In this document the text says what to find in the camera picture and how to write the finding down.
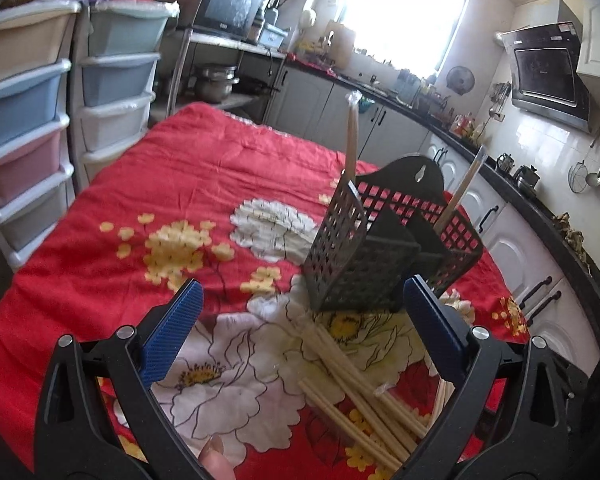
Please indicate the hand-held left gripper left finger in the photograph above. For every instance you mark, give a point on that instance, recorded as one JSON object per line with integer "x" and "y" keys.
{"x": 177, "y": 320}

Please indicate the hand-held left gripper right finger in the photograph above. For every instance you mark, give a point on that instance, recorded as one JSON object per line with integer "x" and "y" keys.
{"x": 437, "y": 320}

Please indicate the black perforated utensil holder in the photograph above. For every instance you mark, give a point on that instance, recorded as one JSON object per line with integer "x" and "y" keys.
{"x": 350, "y": 270}

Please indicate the person's left hand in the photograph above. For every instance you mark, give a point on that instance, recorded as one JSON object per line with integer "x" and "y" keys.
{"x": 217, "y": 460}

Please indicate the white kitchen counter cabinets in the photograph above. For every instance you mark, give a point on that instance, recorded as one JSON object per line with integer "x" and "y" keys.
{"x": 510, "y": 255}

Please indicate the red floral blanket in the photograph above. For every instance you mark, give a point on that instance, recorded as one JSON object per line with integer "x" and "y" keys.
{"x": 155, "y": 170}

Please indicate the steel stovetop pot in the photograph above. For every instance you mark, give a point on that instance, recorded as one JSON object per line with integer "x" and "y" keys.
{"x": 526, "y": 179}

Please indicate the small steel kettle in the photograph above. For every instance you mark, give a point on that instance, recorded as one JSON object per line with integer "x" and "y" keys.
{"x": 504, "y": 164}

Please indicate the hanging mesh strainer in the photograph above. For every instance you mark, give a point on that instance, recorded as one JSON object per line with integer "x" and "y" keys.
{"x": 578, "y": 179}

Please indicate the hanging steel ladle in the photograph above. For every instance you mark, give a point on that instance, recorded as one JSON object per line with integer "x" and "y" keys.
{"x": 591, "y": 179}

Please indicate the large steel cooking pot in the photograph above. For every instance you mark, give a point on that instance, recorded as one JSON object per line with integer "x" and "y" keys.
{"x": 215, "y": 85}

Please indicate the short pastel plastic drawer unit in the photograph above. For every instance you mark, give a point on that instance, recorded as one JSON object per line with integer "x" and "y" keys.
{"x": 115, "y": 75}

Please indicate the tall pastel plastic drawer unit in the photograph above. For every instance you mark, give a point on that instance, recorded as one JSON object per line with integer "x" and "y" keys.
{"x": 20, "y": 100}

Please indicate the black range hood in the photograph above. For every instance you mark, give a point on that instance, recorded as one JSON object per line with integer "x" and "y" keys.
{"x": 545, "y": 70}

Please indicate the metal kitchen rack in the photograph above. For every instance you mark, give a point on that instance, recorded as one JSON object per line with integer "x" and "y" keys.
{"x": 220, "y": 40}

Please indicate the wooden cutting board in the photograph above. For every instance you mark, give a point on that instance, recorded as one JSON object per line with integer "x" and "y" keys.
{"x": 341, "y": 45}

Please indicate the light blue storage box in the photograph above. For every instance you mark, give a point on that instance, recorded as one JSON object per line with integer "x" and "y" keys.
{"x": 272, "y": 37}

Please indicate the bright kitchen window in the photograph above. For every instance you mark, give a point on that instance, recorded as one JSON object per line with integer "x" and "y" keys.
{"x": 405, "y": 10}

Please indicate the black microwave oven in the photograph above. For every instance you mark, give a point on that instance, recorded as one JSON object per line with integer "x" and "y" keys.
{"x": 225, "y": 5}

